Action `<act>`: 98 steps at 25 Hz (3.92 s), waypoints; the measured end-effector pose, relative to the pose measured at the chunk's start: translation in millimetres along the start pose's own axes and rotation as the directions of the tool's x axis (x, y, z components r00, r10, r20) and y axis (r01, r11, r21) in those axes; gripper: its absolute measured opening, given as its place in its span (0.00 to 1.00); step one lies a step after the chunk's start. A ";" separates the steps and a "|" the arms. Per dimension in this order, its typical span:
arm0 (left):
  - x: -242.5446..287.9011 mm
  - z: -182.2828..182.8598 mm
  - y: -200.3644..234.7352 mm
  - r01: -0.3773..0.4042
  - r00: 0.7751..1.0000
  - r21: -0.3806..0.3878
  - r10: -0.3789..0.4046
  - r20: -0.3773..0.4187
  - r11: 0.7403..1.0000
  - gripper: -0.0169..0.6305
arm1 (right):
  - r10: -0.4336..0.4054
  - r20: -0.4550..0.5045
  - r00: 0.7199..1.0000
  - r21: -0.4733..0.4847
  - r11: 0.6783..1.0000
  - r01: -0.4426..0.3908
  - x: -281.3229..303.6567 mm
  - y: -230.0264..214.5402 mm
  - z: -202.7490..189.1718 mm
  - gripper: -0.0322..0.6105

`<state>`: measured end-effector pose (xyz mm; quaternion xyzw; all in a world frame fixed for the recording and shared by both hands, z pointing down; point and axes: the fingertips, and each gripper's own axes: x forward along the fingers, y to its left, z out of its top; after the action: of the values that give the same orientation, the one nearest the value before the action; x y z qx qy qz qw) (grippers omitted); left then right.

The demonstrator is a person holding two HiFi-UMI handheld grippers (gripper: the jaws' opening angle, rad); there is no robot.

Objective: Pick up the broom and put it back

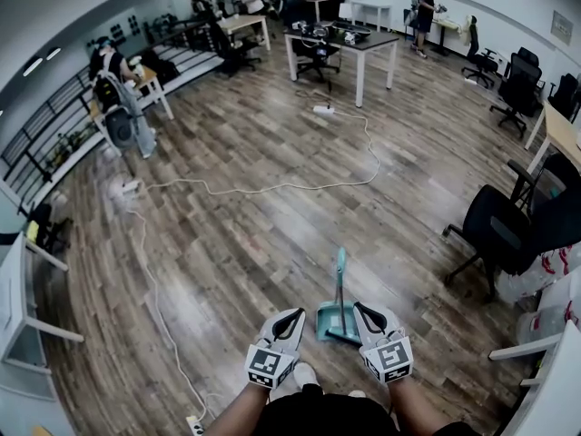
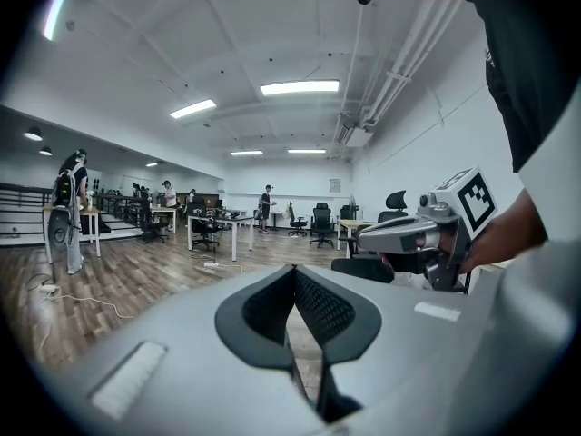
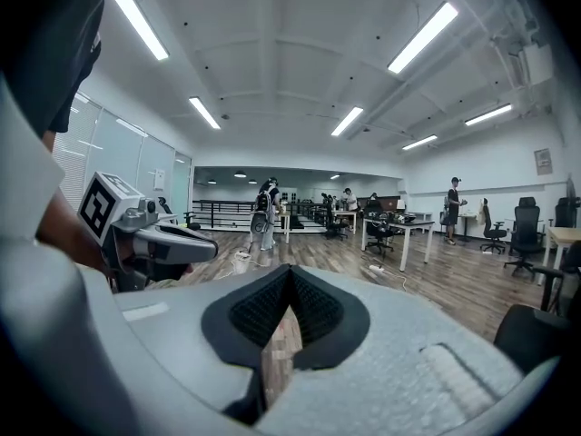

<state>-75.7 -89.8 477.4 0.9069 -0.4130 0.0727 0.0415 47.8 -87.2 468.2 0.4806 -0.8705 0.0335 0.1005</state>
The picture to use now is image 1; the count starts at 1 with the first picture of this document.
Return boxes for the white desk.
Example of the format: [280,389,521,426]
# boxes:
[0,231,85,401]

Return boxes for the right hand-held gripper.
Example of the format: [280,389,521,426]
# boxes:
[352,302,415,386]

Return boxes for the black metal railing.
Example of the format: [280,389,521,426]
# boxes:
[0,15,229,218]

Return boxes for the person's right forearm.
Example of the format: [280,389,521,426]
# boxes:
[387,374,455,436]

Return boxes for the person's white left shoe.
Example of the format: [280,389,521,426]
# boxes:
[291,362,321,391]

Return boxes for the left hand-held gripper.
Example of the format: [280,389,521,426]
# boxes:
[244,307,307,391]

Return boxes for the small wooden table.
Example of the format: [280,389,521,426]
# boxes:
[128,64,175,122]

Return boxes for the teal long-handled dustpan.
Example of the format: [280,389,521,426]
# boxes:
[315,246,360,342]

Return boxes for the white red-print plastic bag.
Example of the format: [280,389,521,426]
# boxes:
[496,243,581,309]

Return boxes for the person's black trousers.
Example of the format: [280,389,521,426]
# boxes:
[261,382,482,436]

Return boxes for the light wooden desk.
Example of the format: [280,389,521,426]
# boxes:
[524,99,581,174]

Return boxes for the person's left forearm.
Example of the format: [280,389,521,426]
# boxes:
[206,381,274,436]

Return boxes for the wooden table with white legs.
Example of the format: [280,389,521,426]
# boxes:
[216,14,272,53]

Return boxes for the dark-topped white-legged desk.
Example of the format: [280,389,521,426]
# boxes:
[282,19,401,109]

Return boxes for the white cable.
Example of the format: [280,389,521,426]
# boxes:
[143,108,382,196]
[130,208,215,421]

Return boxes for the black high-back office chair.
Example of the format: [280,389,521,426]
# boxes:
[489,52,544,138]

